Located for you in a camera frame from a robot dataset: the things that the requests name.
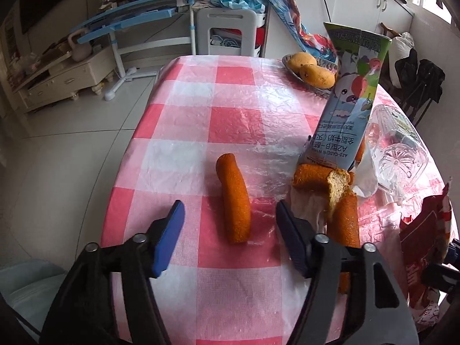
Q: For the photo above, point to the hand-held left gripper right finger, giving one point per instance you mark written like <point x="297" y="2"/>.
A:
<point x="293" y="240"/>

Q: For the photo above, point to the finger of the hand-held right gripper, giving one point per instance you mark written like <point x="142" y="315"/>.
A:
<point x="436" y="275"/>

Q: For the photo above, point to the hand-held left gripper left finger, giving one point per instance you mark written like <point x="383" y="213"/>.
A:
<point x="169" y="239"/>

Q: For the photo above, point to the red snack packet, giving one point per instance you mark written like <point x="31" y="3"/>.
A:
<point x="420" y="244"/>

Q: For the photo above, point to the clear plastic bottle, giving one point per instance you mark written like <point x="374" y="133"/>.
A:
<point x="399" y="151"/>

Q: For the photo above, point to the blue green milk carton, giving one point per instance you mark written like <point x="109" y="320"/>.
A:
<point x="352" y="93"/>

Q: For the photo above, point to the bread stick in bag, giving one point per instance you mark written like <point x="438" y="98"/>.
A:
<point x="348" y="222"/>

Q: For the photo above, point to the broken bread piece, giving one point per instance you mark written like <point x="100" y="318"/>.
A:
<point x="312" y="178"/>

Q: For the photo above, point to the pink checked tablecloth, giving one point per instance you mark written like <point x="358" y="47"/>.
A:
<point x="230" y="122"/>

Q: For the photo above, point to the yellow mango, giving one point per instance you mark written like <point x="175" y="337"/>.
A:
<point x="318" y="75"/>
<point x="300" y="61"/>

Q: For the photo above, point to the metal fruit basket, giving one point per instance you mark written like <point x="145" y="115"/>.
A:
<point x="325" y="65"/>

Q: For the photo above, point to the cream television cabinet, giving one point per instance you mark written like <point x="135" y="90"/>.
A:
<point x="72" y="75"/>

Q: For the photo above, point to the chair with dark clothes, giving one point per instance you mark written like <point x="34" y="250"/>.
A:
<point x="420" y="75"/>

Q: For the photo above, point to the blue study desk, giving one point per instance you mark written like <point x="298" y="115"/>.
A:
<point x="136" y="19"/>

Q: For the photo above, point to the white sack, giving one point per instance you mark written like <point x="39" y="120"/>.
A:
<point x="402" y="45"/>

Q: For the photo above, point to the white plastic stool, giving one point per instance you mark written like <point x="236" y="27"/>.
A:
<point x="230" y="18"/>

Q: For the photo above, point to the colourful printed bag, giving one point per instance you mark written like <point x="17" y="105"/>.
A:
<point x="287" y="7"/>

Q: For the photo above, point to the black television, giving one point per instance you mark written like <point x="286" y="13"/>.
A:
<point x="46" y="0"/>

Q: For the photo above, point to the white wall cabinet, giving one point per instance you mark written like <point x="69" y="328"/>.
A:
<point x="363" y="3"/>

